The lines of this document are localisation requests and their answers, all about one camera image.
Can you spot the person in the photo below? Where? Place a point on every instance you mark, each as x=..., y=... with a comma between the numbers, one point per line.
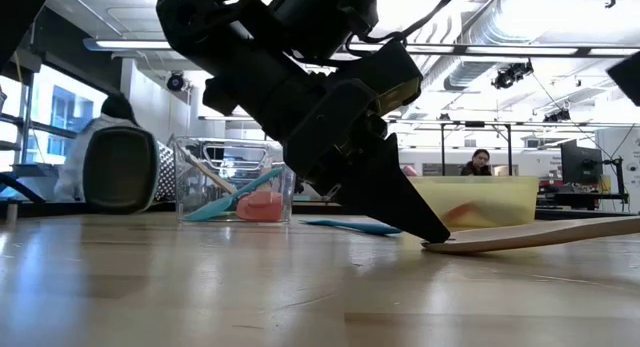
x=478, y=159
x=75, y=157

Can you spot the black pipe frame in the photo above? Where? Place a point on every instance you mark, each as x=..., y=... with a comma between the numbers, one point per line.
x=509, y=147

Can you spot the long ceiling light strip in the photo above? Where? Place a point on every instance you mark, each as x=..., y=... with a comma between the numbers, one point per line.
x=130, y=44

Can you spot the blue silicone spatula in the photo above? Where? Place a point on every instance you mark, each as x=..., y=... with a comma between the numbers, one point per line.
x=220, y=204

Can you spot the black ceiling spotlight cluster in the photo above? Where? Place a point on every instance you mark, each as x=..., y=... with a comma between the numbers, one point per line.
x=512, y=74
x=556, y=116

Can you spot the large window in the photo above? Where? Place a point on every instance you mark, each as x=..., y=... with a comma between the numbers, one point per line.
x=65, y=122

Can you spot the silver ceiling duct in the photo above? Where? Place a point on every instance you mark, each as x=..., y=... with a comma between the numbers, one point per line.
x=500, y=17

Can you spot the black background desk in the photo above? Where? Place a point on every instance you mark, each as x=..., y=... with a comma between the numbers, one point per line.
x=575, y=199

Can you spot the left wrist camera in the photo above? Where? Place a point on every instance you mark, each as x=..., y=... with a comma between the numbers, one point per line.
x=390, y=82

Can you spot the black computer monitor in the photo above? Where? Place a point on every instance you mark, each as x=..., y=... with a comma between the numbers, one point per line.
x=580, y=162

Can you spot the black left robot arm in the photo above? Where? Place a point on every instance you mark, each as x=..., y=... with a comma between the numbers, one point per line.
x=210, y=22

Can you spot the black curved bracket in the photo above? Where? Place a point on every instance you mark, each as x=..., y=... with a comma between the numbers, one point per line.
x=20, y=187

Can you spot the blue silicone spoon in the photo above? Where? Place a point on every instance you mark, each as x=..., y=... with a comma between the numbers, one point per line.
x=360, y=228

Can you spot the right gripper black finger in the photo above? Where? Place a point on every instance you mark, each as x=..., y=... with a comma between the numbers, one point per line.
x=631, y=77

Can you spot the tall clear plastic container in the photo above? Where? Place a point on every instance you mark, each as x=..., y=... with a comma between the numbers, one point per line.
x=260, y=157

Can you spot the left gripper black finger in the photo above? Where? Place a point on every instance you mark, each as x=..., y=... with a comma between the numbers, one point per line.
x=385, y=197

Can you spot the plain wooden spork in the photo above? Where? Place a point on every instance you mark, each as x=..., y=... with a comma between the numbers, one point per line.
x=525, y=234

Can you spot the yellow plastic bin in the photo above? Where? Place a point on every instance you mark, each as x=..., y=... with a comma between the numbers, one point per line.
x=480, y=192

